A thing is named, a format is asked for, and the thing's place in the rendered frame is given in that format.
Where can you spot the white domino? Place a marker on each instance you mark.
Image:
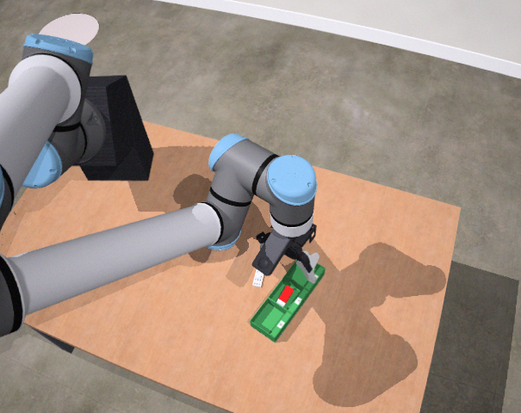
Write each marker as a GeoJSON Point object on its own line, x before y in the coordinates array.
{"type": "Point", "coordinates": [258, 279]}

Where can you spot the green three-compartment bin rack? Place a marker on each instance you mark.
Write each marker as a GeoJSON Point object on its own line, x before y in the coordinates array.
{"type": "Point", "coordinates": [270, 313]}

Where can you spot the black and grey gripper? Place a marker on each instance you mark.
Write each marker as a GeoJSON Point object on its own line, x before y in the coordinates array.
{"type": "Point", "coordinates": [294, 251]}

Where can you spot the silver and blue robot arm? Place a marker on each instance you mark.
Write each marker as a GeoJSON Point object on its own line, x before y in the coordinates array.
{"type": "Point", "coordinates": [52, 78]}

